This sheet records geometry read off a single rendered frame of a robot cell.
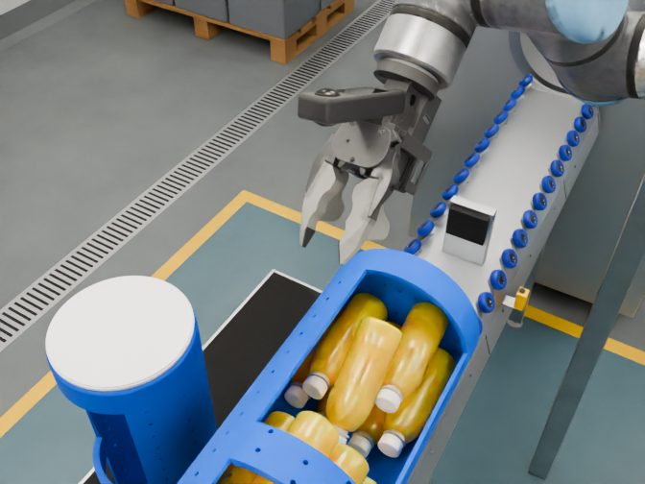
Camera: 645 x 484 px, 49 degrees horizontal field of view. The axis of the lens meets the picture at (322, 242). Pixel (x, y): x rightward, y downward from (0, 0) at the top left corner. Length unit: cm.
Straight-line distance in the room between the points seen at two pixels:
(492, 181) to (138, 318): 98
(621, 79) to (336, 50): 360
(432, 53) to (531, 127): 140
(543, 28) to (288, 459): 61
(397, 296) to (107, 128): 272
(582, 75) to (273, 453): 60
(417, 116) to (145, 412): 84
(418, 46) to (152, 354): 83
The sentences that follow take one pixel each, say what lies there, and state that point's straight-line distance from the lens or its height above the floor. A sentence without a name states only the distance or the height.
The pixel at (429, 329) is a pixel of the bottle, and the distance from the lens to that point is 124.
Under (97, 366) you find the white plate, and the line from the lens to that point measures 138.
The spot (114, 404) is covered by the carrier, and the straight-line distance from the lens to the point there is 138.
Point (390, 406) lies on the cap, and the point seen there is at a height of 111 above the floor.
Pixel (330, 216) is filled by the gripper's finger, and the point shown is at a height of 157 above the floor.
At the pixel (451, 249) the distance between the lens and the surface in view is 167.
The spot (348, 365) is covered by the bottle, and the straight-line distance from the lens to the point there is 115.
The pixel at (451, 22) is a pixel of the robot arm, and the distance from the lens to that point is 77.
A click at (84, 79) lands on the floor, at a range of 429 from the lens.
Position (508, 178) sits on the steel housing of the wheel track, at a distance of 193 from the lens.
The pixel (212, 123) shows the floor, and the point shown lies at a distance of 376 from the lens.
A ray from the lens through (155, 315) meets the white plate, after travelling 143.
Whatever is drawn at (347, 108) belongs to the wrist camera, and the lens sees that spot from 69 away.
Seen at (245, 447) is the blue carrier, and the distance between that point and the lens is 101.
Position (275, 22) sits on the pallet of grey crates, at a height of 24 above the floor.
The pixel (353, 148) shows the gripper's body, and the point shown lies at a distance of 75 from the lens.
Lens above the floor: 210
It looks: 44 degrees down
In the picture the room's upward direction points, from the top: straight up
